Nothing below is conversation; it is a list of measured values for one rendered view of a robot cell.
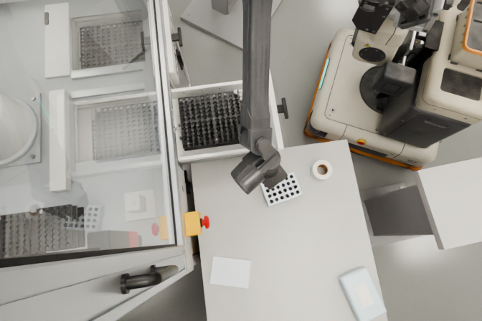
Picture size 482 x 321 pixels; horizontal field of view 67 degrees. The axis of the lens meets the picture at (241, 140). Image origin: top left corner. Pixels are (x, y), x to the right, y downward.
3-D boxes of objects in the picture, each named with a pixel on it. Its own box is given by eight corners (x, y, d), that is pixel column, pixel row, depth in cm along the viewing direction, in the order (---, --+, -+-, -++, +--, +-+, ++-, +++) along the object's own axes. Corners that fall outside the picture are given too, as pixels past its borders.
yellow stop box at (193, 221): (202, 211, 119) (199, 210, 112) (204, 234, 117) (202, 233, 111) (186, 213, 119) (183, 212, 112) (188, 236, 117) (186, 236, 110)
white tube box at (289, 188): (292, 173, 131) (293, 171, 127) (300, 195, 129) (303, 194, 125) (260, 185, 130) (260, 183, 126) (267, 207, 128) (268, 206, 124)
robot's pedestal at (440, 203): (402, 182, 206) (492, 151, 133) (419, 236, 199) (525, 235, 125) (351, 193, 205) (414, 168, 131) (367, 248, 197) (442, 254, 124)
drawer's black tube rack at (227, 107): (242, 96, 130) (243, 89, 124) (249, 143, 126) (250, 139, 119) (181, 104, 129) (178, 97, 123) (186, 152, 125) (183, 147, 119)
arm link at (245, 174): (266, 135, 84) (249, 126, 92) (229, 168, 82) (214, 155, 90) (289, 170, 90) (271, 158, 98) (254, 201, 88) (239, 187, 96)
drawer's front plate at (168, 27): (172, 16, 141) (166, -2, 130) (179, 85, 133) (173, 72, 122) (167, 16, 140) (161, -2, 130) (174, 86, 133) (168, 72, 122)
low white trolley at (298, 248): (309, 173, 207) (347, 138, 134) (331, 289, 191) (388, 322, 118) (207, 188, 205) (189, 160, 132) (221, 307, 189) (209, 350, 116)
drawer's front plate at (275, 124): (267, 80, 134) (269, 66, 123) (280, 157, 126) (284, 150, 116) (262, 81, 134) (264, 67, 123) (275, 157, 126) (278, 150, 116)
